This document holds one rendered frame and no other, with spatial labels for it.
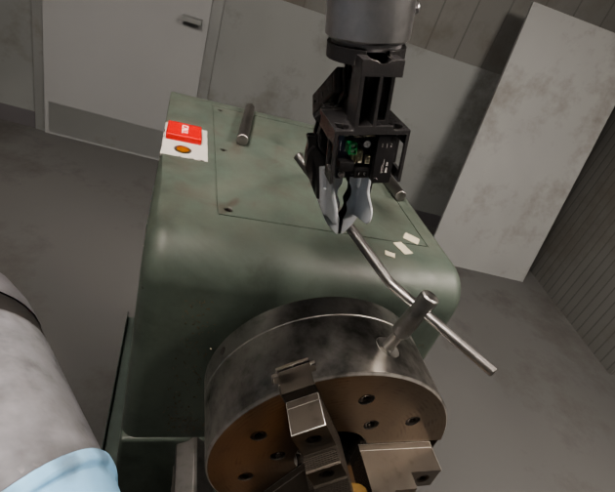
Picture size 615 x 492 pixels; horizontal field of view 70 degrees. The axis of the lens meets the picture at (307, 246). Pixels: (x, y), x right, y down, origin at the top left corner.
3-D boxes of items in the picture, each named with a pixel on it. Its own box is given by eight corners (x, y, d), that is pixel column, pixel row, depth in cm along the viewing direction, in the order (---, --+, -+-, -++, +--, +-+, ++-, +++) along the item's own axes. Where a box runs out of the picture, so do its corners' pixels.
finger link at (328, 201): (321, 257, 48) (328, 182, 43) (310, 227, 53) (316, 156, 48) (348, 256, 49) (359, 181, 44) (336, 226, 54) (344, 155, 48)
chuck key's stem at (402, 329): (385, 364, 55) (441, 300, 50) (378, 372, 53) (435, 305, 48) (371, 352, 55) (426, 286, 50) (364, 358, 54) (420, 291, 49)
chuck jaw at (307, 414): (301, 426, 57) (272, 374, 50) (338, 413, 57) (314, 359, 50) (319, 517, 48) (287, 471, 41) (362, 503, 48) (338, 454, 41)
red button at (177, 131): (167, 130, 81) (168, 119, 80) (200, 137, 83) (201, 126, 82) (164, 143, 76) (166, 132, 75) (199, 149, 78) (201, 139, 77)
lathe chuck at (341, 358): (171, 442, 64) (266, 288, 50) (348, 461, 77) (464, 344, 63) (167, 508, 57) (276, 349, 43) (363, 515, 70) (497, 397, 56)
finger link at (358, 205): (348, 256, 49) (359, 181, 44) (336, 226, 54) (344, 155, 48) (375, 254, 49) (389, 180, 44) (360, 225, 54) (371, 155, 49)
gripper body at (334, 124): (325, 190, 42) (339, 55, 35) (308, 153, 48) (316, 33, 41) (401, 188, 43) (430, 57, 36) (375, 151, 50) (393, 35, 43)
